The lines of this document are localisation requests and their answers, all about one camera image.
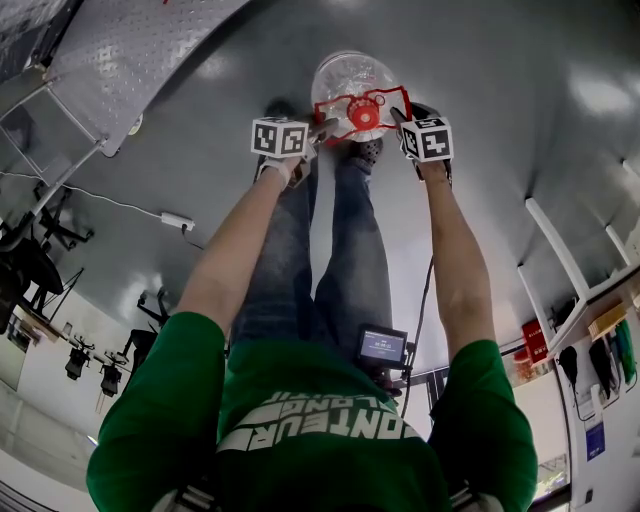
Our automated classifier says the person's right leg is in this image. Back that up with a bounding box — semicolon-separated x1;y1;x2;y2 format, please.
312;154;394;361

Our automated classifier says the green item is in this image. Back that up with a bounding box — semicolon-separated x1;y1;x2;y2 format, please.
614;319;639;384

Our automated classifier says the person's right shoe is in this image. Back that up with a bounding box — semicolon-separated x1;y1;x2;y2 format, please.
347;137;384;171

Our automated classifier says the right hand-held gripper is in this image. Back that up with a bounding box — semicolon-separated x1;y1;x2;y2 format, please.
388;102;454;189

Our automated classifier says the grey right shoulder strap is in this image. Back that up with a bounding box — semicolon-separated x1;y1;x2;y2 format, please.
449;482;496;512

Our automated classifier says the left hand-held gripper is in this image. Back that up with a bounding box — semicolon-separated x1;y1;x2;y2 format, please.
250;116;342;189

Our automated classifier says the person's right forearm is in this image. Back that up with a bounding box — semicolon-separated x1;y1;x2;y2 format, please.
423;167;497;351

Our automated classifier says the white power strip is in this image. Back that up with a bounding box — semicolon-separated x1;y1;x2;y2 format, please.
159;211;195;232

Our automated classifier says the grey shoulder strap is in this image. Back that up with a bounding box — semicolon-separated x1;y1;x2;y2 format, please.
449;482;496;512
164;479;221;512

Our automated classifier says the white power cable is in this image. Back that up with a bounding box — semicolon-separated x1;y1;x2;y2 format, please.
0;169;164;221

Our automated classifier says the person's green printed shirt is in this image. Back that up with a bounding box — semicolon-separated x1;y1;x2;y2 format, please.
85;310;539;512

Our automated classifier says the red cardboard box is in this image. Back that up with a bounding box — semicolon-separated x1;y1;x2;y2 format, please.
521;319;549;364

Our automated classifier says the clear water jug red cap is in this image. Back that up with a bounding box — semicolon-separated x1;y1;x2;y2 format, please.
309;49;414;147

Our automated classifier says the white wristband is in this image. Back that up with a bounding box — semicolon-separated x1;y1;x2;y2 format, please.
258;157;292;190

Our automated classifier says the person's left leg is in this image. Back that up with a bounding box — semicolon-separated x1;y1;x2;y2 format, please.
229;159;321;351

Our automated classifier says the person's left forearm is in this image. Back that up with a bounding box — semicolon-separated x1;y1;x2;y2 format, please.
174;164;291;334

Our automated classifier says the small black monitor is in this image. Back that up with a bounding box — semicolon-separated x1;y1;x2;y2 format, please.
357;323;409;366

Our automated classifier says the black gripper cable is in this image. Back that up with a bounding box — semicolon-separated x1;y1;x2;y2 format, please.
399;254;436;416

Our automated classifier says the person's leg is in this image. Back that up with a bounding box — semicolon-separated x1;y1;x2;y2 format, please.
312;154;394;361
229;159;321;351

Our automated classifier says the black bag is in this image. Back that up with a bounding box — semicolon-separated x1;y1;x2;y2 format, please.
588;339;614;396

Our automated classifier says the black pouch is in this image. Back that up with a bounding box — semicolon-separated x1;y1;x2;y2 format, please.
557;345;581;389

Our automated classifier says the person's shoe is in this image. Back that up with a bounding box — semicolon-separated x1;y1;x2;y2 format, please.
264;99;296;121
347;137;384;171

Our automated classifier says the person's left shoe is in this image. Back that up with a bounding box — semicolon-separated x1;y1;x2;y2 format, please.
264;99;296;121

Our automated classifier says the small wooden box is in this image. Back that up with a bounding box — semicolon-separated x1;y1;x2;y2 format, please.
587;303;629;341

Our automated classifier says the grey left shoulder strap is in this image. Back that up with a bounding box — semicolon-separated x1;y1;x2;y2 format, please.
164;479;221;512

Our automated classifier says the grey platform trolley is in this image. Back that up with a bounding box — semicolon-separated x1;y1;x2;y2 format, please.
0;0;254;214

